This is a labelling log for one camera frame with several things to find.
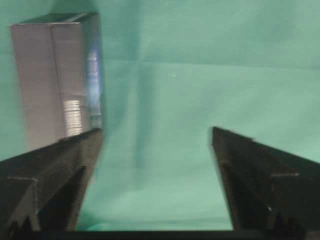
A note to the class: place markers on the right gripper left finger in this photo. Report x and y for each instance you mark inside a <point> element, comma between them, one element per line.
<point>45,188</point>

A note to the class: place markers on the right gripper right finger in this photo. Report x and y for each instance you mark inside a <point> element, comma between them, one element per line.
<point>267,189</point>

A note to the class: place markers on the black box D415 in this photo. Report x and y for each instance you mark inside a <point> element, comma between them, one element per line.
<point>59,66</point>

